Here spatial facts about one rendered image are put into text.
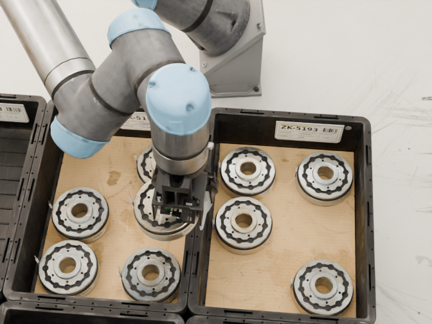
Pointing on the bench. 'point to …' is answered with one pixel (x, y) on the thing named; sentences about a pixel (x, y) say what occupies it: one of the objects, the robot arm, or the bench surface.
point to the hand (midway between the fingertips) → (186, 206)
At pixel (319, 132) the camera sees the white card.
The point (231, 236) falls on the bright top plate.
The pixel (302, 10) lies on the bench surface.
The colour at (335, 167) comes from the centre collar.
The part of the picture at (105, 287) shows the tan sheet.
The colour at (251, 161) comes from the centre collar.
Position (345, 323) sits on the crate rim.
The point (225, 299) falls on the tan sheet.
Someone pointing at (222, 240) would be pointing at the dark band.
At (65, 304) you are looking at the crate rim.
